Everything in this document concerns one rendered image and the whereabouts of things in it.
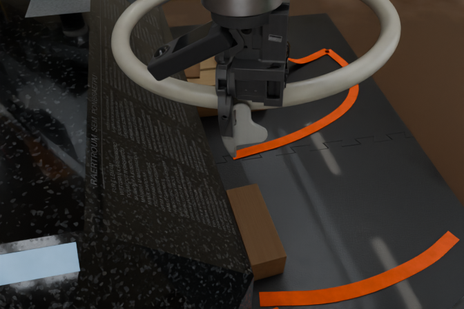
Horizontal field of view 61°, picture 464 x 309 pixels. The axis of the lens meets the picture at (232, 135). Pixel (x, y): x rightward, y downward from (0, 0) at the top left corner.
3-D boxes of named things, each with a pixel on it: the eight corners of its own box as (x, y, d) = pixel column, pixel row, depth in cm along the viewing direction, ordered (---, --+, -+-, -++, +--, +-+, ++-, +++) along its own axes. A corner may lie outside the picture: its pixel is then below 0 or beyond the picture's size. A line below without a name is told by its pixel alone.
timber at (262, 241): (283, 273, 131) (287, 256, 123) (249, 282, 129) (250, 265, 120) (255, 201, 151) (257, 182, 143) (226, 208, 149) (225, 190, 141)
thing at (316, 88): (57, 49, 69) (50, 34, 67) (233, -37, 95) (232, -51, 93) (293, 168, 44) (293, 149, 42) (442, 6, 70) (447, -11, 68)
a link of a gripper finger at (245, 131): (265, 171, 52) (268, 108, 47) (221, 167, 53) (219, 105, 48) (267, 158, 55) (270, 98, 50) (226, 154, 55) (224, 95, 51)
